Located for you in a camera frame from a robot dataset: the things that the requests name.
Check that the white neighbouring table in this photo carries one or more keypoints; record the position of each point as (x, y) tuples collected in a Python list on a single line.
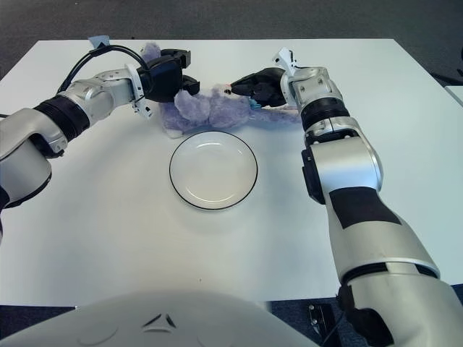
[(456, 94)]

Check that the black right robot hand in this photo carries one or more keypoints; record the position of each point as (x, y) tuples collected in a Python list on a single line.
[(267, 86)]

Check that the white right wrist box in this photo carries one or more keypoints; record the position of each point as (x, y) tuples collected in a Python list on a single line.
[(285, 59)]

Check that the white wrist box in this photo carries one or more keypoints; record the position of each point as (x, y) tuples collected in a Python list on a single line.
[(285, 59), (144, 110)]

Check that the white plate with black rim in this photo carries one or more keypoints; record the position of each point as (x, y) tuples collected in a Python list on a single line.
[(213, 170)]

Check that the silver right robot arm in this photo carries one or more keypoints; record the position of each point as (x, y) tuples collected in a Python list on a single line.
[(343, 170)]

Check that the black metal table hinge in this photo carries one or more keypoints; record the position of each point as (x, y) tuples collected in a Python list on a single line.
[(322, 321)]

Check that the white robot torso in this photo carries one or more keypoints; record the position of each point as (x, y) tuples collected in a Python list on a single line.
[(199, 318)]

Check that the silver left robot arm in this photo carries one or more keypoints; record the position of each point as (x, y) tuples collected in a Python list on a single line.
[(101, 94)]

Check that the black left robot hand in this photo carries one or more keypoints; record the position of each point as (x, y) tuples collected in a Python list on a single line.
[(162, 81)]

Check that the purple plush doll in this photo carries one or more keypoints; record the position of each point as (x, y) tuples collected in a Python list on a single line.
[(224, 112)]

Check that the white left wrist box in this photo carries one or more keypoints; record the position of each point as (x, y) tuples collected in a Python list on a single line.
[(144, 110)]

